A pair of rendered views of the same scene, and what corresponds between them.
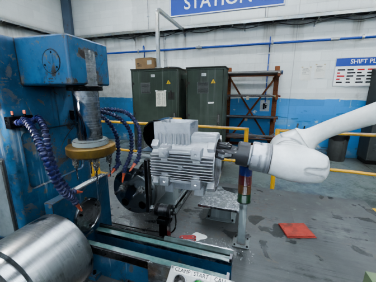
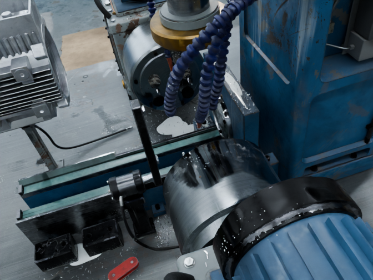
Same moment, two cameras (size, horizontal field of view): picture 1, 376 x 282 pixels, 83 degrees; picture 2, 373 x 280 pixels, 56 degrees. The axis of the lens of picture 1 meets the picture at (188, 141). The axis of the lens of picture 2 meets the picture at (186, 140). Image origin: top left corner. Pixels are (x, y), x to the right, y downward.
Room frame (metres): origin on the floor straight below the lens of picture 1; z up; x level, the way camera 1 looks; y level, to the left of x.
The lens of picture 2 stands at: (1.43, 0.00, 1.69)
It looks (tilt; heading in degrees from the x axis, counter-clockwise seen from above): 45 degrees down; 153
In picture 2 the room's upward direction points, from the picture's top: 10 degrees counter-clockwise
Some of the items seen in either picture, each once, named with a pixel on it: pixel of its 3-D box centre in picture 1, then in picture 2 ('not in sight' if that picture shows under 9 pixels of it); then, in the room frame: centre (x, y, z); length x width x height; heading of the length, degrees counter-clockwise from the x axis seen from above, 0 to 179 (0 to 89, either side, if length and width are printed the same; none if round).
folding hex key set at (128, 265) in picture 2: (187, 238); (124, 269); (0.93, 0.00, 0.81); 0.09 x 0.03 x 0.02; 92
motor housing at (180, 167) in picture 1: (188, 159); (8, 73); (0.68, 0.00, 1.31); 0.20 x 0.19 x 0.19; 73
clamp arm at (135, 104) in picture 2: (148, 186); (147, 146); (0.88, 0.18, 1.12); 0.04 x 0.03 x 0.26; 72
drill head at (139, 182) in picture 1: (145, 182); (233, 219); (1.11, 0.24, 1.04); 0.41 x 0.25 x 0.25; 162
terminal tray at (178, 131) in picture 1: (177, 131); (6, 27); (0.70, 0.04, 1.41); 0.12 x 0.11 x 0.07; 73
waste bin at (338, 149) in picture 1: (337, 146); not in sight; (4.66, -3.39, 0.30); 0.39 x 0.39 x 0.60
